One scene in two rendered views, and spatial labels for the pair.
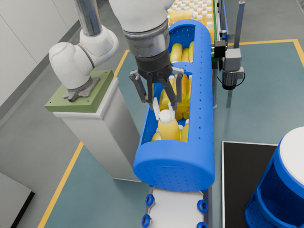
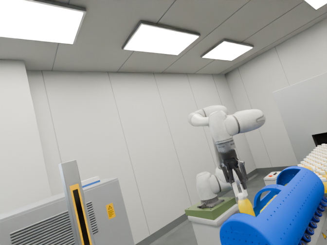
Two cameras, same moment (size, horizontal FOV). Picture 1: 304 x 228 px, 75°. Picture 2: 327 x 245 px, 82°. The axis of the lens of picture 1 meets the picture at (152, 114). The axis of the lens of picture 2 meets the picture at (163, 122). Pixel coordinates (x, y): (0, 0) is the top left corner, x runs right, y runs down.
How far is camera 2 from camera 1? 0.69 m
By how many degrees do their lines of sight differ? 59
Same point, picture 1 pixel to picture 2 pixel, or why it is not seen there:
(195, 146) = (261, 221)
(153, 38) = (224, 143)
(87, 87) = (213, 202)
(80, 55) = (212, 179)
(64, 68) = (201, 184)
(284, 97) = not seen: outside the picture
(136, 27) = (217, 139)
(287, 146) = not seen: outside the picture
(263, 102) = not seen: outside the picture
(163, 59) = (231, 154)
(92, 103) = (212, 211)
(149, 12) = (221, 134)
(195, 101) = (275, 202)
